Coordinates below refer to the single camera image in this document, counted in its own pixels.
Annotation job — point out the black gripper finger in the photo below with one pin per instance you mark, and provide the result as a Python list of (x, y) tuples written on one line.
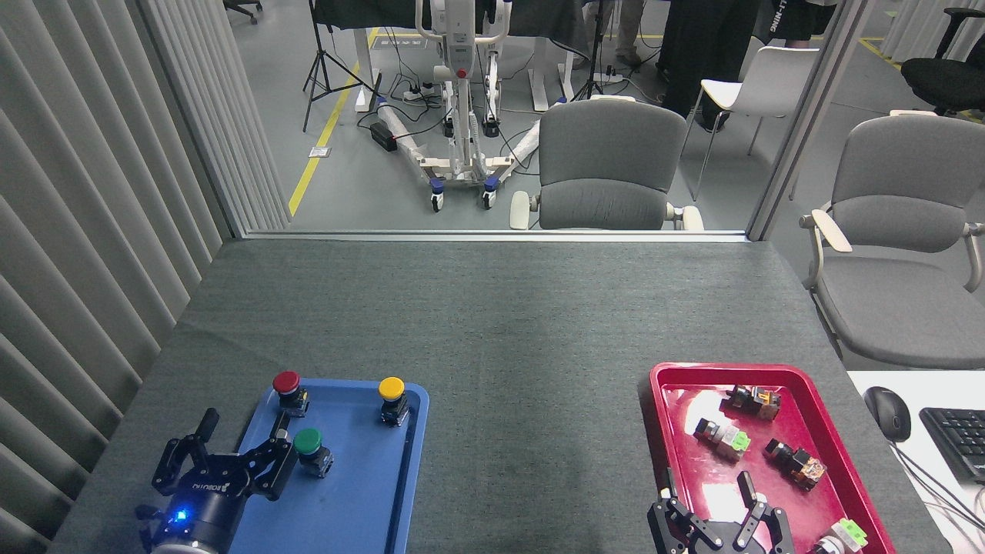
[(206, 427), (669, 523), (758, 527), (281, 469)]

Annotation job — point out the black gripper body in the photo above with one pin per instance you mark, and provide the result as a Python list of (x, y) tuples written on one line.
[(204, 508), (716, 542)]

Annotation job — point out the green push button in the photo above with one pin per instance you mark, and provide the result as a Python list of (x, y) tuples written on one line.
[(308, 441)]

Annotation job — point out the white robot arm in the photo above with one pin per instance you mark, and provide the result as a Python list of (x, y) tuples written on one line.
[(185, 549)]

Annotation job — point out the red push button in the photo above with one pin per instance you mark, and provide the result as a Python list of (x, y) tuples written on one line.
[(286, 382)]

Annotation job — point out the yellow push button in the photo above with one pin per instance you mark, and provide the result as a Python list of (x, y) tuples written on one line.
[(392, 388)]

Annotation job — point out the red plastic tray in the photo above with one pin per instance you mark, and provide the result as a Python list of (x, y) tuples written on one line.
[(785, 500)]

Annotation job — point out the blue plastic tray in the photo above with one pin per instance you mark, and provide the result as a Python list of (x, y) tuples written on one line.
[(362, 477)]

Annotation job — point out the white desk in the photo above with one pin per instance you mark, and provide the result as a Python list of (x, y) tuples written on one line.
[(923, 531)]

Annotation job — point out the black computer mouse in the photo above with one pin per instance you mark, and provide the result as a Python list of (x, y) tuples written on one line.
[(887, 412)]

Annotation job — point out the black keyboard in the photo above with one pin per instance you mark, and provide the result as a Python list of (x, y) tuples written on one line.
[(958, 442)]

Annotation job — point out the grey slatted partition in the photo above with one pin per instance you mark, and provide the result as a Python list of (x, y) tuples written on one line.
[(100, 231)]

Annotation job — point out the grey chair with cream armrests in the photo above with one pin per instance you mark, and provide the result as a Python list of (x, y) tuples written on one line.
[(900, 292), (608, 154)]

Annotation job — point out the black power adapter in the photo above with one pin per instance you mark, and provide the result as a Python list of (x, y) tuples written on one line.
[(382, 136)]

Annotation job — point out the black tripod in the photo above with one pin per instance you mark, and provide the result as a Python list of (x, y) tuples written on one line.
[(594, 54), (319, 61)]

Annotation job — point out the white power strip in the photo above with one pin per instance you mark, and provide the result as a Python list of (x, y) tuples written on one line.
[(419, 93)]

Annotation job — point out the white stand on wheels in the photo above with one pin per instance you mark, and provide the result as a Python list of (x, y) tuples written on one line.
[(460, 115)]

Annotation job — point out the black office chair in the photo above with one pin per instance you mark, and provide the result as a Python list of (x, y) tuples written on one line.
[(245, 8), (943, 77)]

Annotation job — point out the white plastic chair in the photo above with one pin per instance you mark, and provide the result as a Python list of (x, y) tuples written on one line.
[(769, 81)]

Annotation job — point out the person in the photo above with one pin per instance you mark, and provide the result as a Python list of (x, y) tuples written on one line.
[(704, 46), (629, 31)]

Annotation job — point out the desk with black cloth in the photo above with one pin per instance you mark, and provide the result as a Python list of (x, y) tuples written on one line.
[(539, 19)]

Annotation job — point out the black orange switch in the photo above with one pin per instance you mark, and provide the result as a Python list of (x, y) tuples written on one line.
[(750, 400), (796, 463)]

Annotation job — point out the white switch with green cap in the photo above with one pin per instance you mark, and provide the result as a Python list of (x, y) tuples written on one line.
[(843, 535)]

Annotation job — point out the grey switch with green cap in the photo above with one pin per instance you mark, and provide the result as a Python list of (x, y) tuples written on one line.
[(723, 438)]

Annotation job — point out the silver post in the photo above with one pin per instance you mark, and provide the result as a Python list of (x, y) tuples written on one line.
[(808, 115)]

